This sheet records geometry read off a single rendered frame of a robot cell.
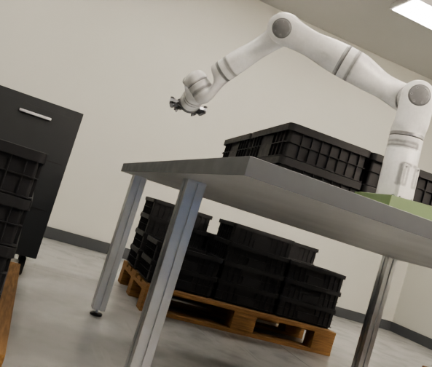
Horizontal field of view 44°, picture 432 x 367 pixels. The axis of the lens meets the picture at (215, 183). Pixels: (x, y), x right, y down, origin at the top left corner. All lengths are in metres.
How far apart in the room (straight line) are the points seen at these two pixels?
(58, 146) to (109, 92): 2.19
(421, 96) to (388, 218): 0.48
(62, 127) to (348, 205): 2.03
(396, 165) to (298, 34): 0.45
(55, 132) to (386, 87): 1.81
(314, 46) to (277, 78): 3.96
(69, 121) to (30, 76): 2.13
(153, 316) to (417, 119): 0.92
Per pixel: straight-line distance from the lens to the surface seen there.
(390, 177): 1.54
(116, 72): 5.09
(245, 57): 1.66
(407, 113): 1.56
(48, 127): 2.92
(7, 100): 2.94
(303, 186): 1.09
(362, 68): 1.59
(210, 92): 1.68
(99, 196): 5.00
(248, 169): 1.04
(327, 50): 1.59
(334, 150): 1.78
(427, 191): 1.96
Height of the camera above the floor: 0.56
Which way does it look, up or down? 4 degrees up
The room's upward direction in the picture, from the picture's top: 17 degrees clockwise
